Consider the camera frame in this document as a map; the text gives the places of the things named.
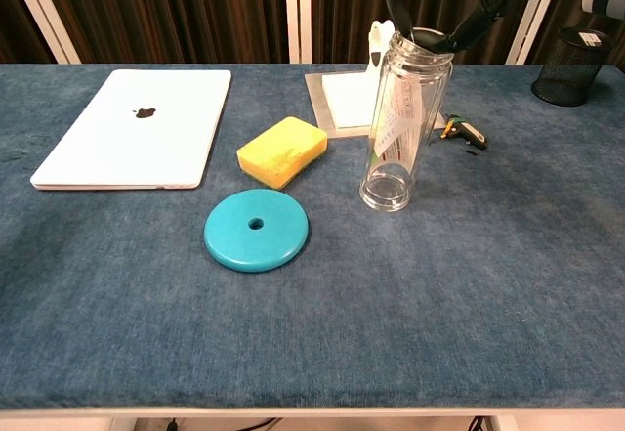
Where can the teal disc with hole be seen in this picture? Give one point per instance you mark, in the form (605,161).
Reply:
(234,240)

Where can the white plastic clip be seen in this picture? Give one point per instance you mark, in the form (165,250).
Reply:
(378,42)

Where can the white label sticker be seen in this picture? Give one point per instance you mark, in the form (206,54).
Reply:
(591,38)

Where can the printed paper leaflet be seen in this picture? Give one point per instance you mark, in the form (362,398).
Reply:
(400,128)

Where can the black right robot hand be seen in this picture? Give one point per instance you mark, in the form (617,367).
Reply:
(478,18)

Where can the blue felt tablecloth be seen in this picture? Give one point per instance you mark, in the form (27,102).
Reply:
(342,328)

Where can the white closed laptop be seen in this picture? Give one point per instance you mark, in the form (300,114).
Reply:
(137,133)

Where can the yellow cleaning sponge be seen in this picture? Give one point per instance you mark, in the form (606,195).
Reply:
(280,150)

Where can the clear glass bottle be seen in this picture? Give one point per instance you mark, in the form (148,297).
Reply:
(386,191)

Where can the black mesh pen holder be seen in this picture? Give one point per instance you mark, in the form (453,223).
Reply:
(569,69)

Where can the black green hand tool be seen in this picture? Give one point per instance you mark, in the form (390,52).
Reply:
(466,130)

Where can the white slanted frame post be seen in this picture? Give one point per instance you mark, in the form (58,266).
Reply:
(529,30)
(44,15)

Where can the dark brown curtain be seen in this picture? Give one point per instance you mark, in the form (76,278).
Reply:
(171,11)

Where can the white vertical frame post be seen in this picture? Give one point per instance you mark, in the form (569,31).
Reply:
(298,11)

